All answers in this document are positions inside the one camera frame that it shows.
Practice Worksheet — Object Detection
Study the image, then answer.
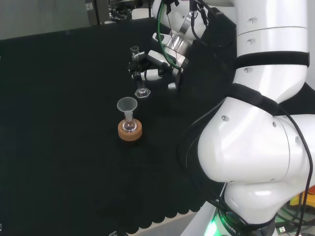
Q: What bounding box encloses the black bench cloth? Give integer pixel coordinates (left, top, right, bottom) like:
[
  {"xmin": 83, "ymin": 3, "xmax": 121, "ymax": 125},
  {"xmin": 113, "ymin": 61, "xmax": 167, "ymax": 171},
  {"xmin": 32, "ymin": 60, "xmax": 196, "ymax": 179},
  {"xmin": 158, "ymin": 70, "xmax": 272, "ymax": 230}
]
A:
[{"xmin": 0, "ymin": 7, "xmax": 315, "ymax": 236}]

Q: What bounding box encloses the clear round-bottom flask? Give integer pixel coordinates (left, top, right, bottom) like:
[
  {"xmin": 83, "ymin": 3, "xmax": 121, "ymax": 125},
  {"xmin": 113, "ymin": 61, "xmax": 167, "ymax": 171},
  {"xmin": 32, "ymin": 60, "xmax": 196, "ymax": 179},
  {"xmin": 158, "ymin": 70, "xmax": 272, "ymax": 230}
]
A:
[{"xmin": 122, "ymin": 115, "xmax": 138, "ymax": 134}]

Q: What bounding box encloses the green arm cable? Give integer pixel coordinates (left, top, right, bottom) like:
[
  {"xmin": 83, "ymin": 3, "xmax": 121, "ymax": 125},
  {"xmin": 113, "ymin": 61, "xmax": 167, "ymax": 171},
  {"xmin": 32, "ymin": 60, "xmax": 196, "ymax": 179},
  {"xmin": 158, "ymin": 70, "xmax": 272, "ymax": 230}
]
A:
[{"xmin": 157, "ymin": 0, "xmax": 183, "ymax": 72}]

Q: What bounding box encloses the cork ring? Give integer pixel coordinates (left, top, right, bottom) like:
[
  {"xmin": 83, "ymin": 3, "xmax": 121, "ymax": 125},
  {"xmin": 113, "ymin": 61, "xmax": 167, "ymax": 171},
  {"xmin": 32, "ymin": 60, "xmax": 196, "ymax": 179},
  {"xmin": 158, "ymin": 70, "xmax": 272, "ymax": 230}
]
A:
[{"xmin": 118, "ymin": 118, "xmax": 143, "ymax": 143}]

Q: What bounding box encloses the yellow stop button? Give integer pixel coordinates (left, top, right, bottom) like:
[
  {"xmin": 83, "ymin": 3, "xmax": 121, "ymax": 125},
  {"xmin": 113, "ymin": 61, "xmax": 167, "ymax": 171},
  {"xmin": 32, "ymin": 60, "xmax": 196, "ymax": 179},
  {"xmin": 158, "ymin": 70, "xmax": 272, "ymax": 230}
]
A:
[{"xmin": 288, "ymin": 191, "xmax": 315, "ymax": 211}]

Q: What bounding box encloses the clear plastic funnel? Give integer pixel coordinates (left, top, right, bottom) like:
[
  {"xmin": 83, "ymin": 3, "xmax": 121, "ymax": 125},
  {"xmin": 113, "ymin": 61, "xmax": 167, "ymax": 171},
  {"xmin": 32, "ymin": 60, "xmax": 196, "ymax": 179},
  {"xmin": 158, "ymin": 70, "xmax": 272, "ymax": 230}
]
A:
[{"xmin": 116, "ymin": 97, "xmax": 139, "ymax": 121}]

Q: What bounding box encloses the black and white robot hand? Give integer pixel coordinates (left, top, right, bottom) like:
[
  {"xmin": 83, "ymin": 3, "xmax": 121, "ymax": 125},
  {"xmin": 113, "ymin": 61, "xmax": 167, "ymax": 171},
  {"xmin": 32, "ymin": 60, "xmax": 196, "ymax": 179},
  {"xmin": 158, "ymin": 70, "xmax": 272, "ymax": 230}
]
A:
[{"xmin": 127, "ymin": 31, "xmax": 190, "ymax": 92}]

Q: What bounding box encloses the clear glass graduated cylinder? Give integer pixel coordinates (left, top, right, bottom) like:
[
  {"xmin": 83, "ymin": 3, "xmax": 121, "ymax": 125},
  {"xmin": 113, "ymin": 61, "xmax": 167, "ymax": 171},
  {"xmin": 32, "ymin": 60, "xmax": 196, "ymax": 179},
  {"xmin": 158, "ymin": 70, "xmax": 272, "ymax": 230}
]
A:
[{"xmin": 129, "ymin": 45, "xmax": 152, "ymax": 99}]

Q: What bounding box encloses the dark background equipment rack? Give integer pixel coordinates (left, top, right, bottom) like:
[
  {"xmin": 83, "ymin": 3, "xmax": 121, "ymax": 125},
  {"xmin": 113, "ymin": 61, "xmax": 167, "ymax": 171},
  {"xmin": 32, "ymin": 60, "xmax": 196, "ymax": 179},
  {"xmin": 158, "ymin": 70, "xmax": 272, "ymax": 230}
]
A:
[{"xmin": 84, "ymin": 0, "xmax": 155, "ymax": 26}]

